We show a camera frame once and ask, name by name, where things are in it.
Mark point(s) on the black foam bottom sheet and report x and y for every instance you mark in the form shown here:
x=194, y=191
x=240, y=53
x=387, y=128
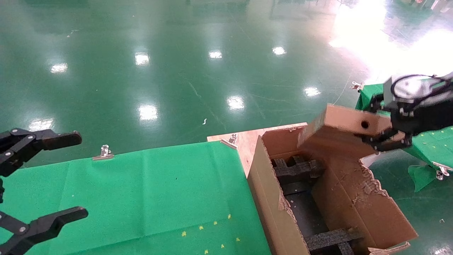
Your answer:
x=308, y=216

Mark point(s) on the silver binder clip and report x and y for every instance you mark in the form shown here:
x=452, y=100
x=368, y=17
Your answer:
x=231, y=140
x=104, y=153
x=440, y=173
x=357, y=86

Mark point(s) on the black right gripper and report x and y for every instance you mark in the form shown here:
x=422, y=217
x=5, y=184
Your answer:
x=428, y=117

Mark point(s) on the black foam insert block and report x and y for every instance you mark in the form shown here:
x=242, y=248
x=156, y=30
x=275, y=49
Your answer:
x=329, y=239
x=297, y=170

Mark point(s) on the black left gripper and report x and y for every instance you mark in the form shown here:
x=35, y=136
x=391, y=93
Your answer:
x=1, y=191

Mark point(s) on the large open brown carton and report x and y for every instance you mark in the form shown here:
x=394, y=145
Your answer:
x=269, y=198

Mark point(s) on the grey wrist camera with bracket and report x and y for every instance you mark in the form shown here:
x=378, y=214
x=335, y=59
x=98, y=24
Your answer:
x=410, y=86

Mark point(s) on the small brown cardboard box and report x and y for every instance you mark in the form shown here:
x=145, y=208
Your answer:
x=347, y=120

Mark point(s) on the green cloth with yellow stars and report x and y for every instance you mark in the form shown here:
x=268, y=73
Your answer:
x=141, y=198
x=435, y=148

